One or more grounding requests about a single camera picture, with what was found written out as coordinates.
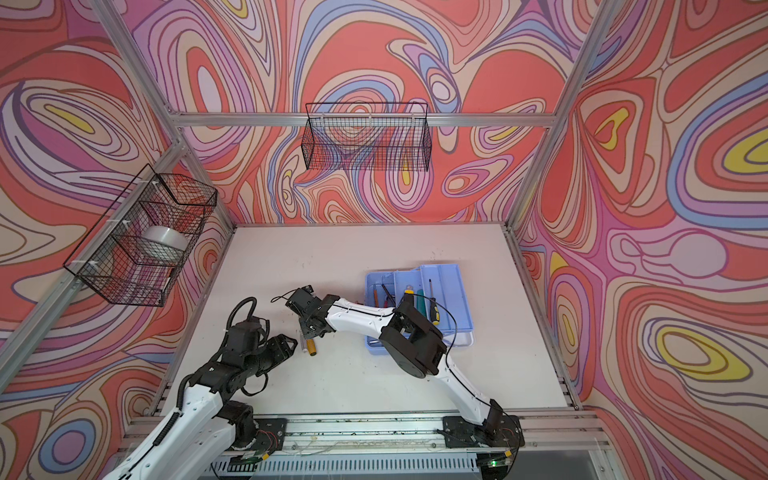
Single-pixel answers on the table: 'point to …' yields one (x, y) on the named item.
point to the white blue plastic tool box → (437, 292)
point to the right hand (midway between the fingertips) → (319, 331)
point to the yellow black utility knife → (409, 290)
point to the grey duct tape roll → (166, 234)
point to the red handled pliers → (376, 298)
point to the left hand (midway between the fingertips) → (295, 344)
